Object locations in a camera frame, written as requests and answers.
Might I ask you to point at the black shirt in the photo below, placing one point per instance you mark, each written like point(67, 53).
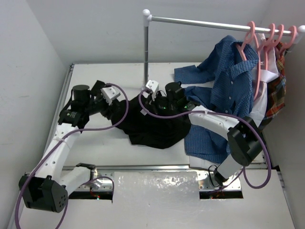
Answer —
point(143, 129)

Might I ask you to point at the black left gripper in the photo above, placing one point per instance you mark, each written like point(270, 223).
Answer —
point(110, 108)

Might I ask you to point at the pink hanger holding white shirt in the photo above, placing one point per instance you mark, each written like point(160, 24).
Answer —
point(264, 47)

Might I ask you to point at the blue checkered shirt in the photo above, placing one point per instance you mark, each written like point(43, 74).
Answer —
point(222, 83)

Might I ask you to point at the silver and white clothes rack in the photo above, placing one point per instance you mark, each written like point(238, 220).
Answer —
point(148, 17)

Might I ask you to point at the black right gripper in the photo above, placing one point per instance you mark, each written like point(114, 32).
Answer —
point(154, 107)

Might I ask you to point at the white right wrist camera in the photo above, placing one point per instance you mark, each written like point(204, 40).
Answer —
point(152, 86)

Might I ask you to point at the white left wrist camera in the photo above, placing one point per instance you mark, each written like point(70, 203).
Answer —
point(110, 94)

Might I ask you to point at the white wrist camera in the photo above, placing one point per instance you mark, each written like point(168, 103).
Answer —
point(152, 86)
point(110, 94)

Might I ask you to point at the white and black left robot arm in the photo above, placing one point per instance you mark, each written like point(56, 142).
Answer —
point(45, 188)

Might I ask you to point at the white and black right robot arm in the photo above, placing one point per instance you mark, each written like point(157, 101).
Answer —
point(243, 137)

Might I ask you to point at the white front cover board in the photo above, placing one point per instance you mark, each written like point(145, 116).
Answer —
point(158, 200)

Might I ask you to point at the red plaid shirt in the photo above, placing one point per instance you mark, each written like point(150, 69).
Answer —
point(276, 89)

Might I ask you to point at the white shirt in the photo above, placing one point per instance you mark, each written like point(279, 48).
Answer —
point(259, 108)

